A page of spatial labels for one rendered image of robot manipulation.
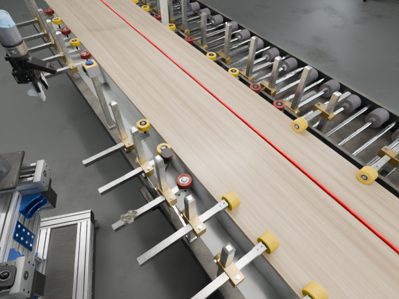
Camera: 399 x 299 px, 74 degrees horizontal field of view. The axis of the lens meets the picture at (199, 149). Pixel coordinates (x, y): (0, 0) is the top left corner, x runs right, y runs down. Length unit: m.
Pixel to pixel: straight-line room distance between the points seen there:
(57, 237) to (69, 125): 1.41
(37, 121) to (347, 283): 3.16
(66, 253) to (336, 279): 1.67
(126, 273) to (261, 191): 1.25
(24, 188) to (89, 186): 1.14
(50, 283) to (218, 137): 1.43
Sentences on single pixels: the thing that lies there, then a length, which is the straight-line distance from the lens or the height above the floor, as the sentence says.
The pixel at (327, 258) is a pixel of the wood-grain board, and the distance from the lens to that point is 1.36.
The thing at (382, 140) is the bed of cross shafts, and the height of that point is 0.71.
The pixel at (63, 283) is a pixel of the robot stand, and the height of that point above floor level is 0.21.
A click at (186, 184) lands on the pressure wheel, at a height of 0.91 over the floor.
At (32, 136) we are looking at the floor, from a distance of 3.32.
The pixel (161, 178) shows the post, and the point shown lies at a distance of 1.32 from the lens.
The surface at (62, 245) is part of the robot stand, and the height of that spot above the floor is 0.21.
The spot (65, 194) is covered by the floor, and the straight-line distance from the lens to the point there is 2.68.
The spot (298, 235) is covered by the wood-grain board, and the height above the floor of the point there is 0.90.
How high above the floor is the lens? 2.08
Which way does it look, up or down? 50 degrees down
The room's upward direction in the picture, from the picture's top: straight up
